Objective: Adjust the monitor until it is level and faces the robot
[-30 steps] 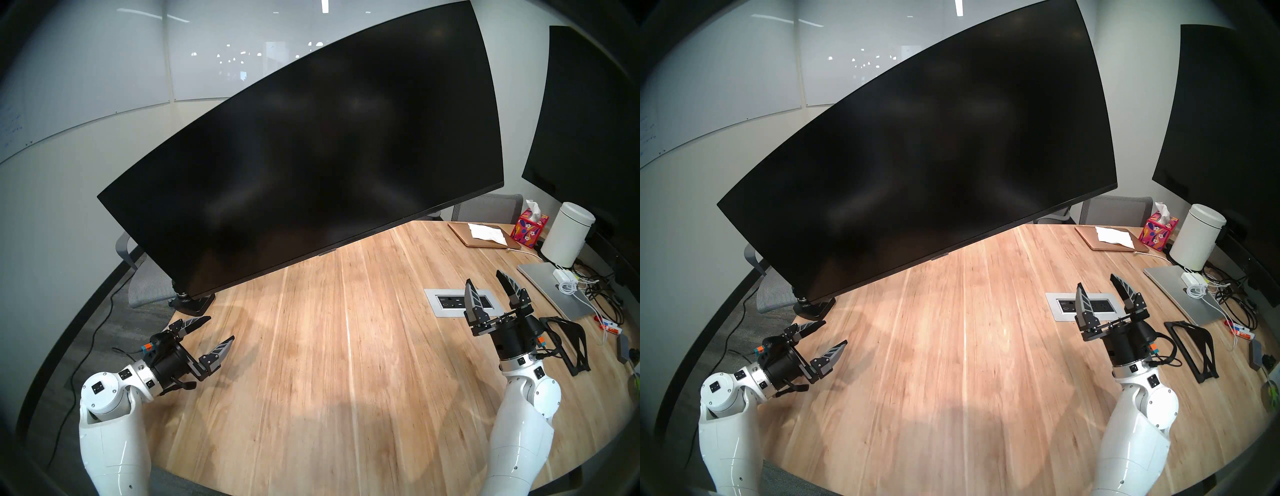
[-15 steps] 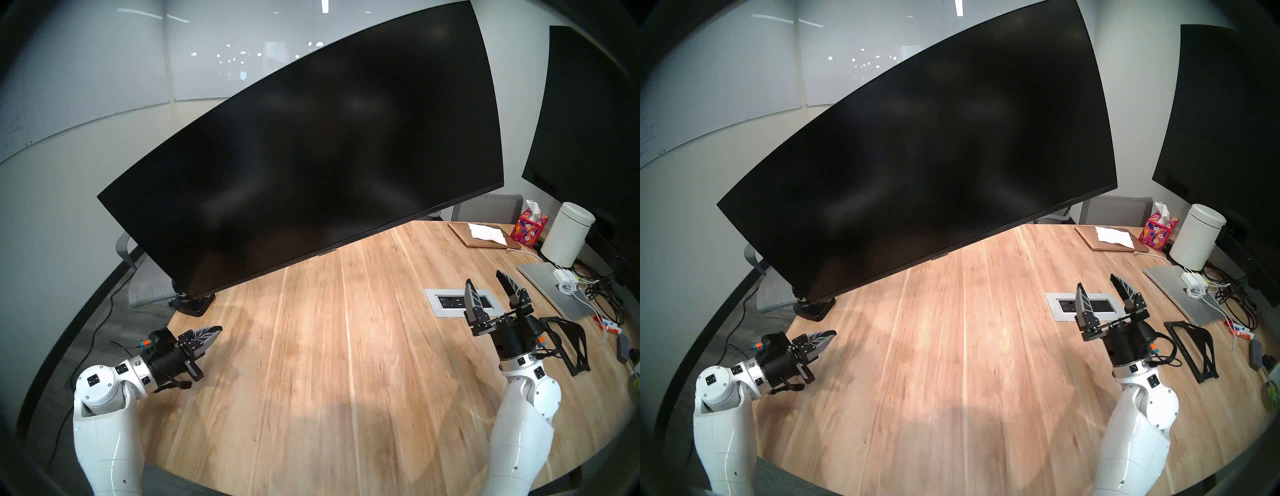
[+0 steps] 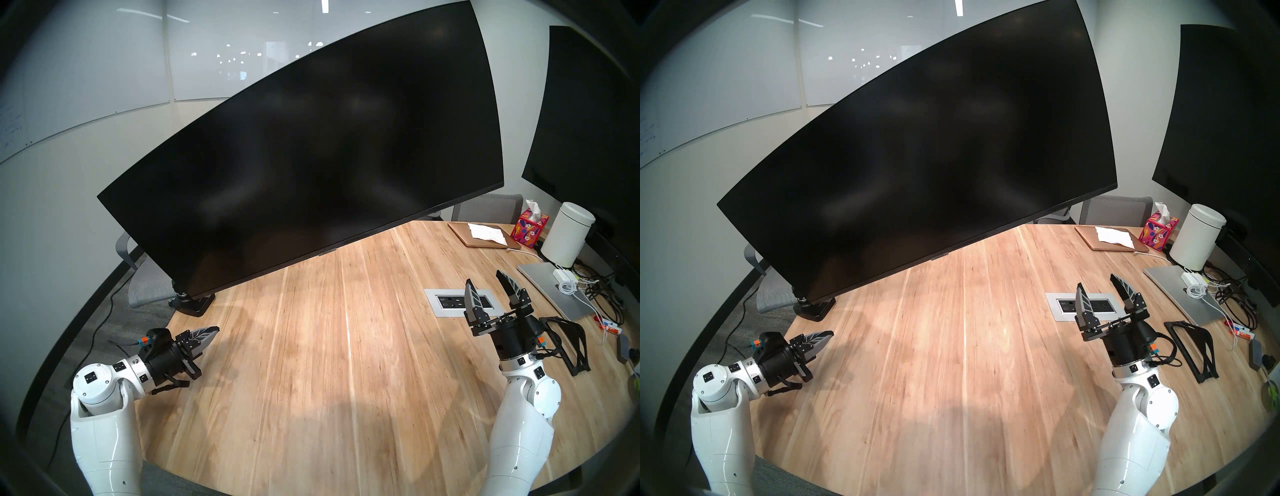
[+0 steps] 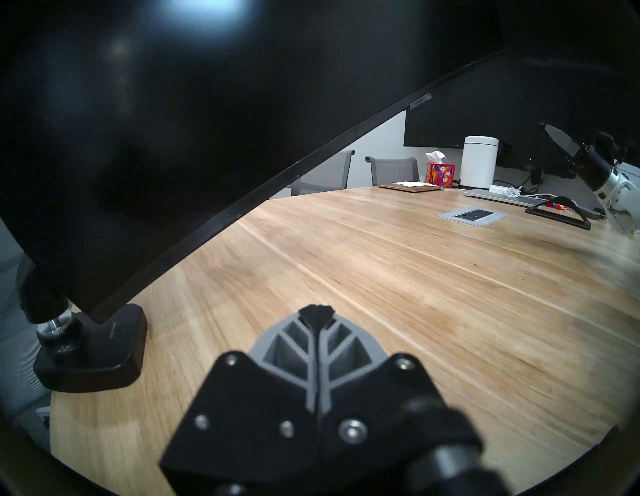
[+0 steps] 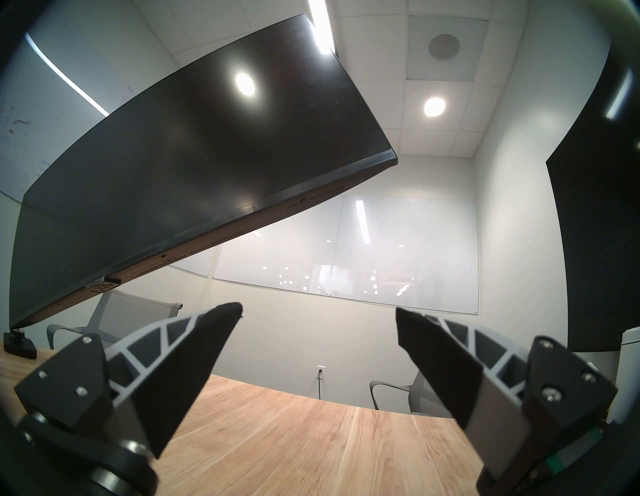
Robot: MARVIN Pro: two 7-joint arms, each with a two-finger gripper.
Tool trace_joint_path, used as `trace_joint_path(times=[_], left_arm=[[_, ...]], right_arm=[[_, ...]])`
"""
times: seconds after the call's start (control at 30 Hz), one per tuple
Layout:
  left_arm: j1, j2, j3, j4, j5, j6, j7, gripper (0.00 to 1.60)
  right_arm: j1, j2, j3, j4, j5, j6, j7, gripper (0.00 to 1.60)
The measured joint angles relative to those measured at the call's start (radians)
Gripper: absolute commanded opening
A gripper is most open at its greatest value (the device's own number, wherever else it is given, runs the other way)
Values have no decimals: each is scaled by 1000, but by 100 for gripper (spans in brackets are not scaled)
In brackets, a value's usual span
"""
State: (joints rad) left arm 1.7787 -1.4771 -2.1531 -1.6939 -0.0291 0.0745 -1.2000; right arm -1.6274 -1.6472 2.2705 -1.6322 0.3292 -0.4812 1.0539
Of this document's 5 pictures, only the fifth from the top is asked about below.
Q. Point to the white cylindrical bin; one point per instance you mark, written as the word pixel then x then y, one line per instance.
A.
pixel 629 370

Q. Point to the black wall television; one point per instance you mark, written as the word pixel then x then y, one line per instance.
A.
pixel 600 225

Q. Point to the curved black ultrawide monitor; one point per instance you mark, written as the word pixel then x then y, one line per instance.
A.
pixel 175 175

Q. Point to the large glass whiteboard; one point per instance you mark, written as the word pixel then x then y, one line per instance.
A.
pixel 400 250

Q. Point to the linear ceiling light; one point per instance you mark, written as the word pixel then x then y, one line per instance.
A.
pixel 322 25

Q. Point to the round ceiling speaker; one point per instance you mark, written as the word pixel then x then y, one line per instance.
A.
pixel 444 46

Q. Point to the white wall socket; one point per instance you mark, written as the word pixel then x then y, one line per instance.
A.
pixel 320 371

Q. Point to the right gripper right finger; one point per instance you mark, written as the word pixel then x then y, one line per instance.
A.
pixel 450 370

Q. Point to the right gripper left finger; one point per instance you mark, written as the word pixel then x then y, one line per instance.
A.
pixel 165 370

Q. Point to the round ceiling light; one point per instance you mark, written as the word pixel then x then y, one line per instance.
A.
pixel 434 106

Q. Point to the grey mesh office chair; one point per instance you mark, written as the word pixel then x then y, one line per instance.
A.
pixel 125 312
pixel 420 395

